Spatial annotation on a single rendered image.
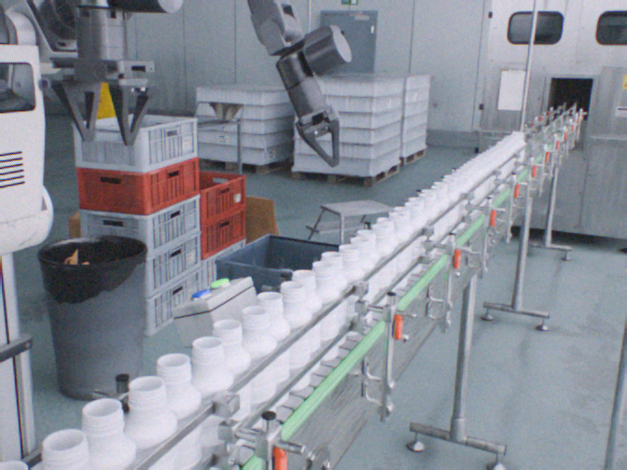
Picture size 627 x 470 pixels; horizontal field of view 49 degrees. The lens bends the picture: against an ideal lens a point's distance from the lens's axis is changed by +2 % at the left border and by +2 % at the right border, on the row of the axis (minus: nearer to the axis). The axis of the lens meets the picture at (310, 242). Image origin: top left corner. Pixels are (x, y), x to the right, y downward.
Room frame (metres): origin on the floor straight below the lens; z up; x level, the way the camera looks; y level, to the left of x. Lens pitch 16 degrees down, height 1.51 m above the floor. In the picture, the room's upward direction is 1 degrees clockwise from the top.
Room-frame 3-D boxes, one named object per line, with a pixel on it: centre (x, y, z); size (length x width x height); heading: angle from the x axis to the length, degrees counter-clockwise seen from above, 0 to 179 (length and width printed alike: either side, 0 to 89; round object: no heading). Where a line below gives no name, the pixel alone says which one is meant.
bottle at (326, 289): (1.08, -0.02, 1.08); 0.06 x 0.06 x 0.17
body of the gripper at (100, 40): (0.85, 0.25, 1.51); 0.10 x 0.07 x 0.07; 66
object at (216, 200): (4.41, 0.74, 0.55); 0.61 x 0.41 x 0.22; 159
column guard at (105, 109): (11.03, 3.21, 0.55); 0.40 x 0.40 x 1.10; 66
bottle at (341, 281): (1.14, -0.04, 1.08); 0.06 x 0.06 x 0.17
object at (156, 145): (3.72, 0.94, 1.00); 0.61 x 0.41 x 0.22; 163
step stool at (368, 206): (4.95, -0.28, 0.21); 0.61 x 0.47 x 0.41; 29
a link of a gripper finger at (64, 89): (0.86, 0.27, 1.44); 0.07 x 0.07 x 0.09; 66
